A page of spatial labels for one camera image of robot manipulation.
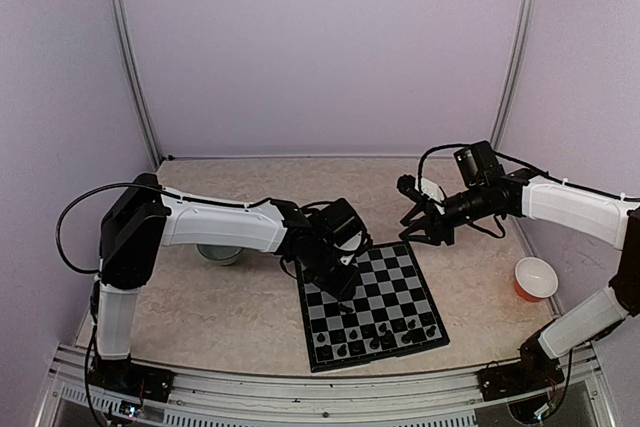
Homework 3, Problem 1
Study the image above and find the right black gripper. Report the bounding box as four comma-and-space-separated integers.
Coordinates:
400, 183, 491, 245

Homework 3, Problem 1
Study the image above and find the black grey chess board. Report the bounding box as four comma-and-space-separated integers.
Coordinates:
296, 241, 450, 373

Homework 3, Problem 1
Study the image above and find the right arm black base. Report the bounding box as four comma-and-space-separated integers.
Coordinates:
476, 338, 565, 402

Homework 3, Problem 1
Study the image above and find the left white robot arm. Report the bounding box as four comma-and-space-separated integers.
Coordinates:
93, 174, 372, 392

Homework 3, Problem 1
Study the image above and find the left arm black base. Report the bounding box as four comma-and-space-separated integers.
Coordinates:
88, 357, 175, 403

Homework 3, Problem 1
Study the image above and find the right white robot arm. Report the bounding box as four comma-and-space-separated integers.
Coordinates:
397, 141, 639, 391

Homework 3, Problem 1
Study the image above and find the green glass bowl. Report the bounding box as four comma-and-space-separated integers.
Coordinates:
196, 244, 243, 266

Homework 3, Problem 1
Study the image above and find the orange white bowl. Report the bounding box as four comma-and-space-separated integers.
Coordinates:
514, 257, 559, 302

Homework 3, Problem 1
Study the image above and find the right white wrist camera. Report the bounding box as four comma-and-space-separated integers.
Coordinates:
396, 174, 446, 214

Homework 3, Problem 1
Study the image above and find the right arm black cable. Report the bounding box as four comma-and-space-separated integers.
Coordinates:
415, 143, 626, 201

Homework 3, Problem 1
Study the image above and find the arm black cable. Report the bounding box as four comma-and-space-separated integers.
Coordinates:
415, 143, 626, 201
54, 182, 166, 276

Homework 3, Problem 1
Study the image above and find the front aluminium rail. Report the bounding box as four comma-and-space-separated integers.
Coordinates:
34, 344, 616, 427

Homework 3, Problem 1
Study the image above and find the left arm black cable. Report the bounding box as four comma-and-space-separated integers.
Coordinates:
54, 182, 166, 276

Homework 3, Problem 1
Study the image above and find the right aluminium frame post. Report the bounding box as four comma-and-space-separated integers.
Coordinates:
489, 0, 536, 148

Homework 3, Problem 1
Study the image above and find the aluminium frame post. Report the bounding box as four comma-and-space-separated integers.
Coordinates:
109, 0, 163, 168
489, 0, 536, 148

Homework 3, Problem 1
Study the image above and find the left aluminium frame post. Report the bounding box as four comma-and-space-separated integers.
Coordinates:
109, 0, 163, 168

